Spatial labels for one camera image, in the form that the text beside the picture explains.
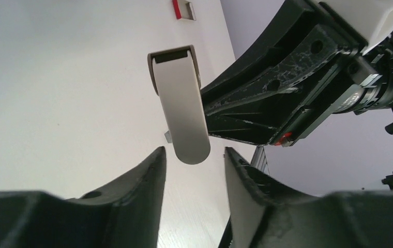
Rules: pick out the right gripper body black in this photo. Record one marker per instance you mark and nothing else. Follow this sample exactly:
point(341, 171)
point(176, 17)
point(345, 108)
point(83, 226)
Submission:
point(343, 91)

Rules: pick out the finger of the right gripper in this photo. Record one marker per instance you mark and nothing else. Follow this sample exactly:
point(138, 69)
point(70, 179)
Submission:
point(255, 125)
point(268, 69)

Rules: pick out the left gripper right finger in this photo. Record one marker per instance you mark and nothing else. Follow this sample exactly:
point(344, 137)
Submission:
point(267, 213)

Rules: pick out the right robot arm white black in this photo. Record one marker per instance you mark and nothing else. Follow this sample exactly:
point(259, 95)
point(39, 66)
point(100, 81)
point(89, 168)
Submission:
point(350, 150)

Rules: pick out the grey small stapler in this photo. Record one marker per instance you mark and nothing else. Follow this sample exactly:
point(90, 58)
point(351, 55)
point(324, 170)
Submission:
point(176, 80)

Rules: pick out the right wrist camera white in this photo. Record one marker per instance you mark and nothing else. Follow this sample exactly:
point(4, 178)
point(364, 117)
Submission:
point(372, 19)

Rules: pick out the staple box red white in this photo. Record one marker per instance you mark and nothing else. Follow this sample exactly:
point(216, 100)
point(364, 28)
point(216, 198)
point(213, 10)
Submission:
point(183, 10)

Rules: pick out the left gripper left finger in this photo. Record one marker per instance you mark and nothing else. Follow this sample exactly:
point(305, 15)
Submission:
point(122, 213)

